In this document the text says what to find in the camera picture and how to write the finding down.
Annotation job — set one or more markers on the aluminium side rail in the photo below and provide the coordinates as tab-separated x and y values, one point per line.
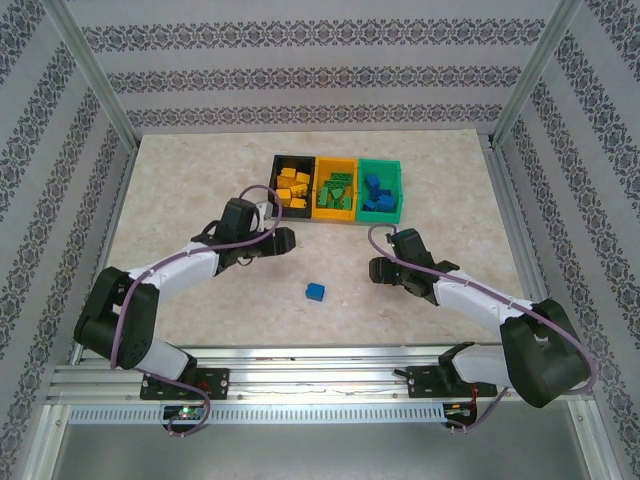
102	250
510	200

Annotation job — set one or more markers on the arm wrist camera box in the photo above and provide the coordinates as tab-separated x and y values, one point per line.
237	215
412	245

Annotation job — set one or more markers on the black plastic bin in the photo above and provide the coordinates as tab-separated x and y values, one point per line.
295	214

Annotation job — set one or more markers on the right arm wrist camera box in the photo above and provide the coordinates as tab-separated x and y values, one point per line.
412	245

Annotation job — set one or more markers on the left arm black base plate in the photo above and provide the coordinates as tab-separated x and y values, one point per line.
217	382

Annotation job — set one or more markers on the yellow lego brick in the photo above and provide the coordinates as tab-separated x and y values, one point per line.
302	176
283	195
298	202
285	183
299	189
287	173

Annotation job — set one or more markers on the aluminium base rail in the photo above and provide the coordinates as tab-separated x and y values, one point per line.
320	380

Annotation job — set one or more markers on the left arm wrist camera box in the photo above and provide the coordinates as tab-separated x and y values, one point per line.
237	215

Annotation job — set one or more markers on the yellow plastic bin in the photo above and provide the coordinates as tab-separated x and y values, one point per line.
332	214

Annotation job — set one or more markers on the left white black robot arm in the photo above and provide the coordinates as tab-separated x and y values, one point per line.
185	262

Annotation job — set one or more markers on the short aluminium frame post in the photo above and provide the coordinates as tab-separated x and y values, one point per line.
595	445
50	440

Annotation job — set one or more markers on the green plastic bin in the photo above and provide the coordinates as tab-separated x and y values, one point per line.
380	216

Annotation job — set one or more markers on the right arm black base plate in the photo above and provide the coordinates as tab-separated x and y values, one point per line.
420	382

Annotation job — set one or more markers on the blue lego brick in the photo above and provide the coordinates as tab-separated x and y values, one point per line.
384	190
372	181
372	193
370	203
387	202
315	291

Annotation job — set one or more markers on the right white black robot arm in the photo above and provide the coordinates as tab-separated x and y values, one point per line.
475	295

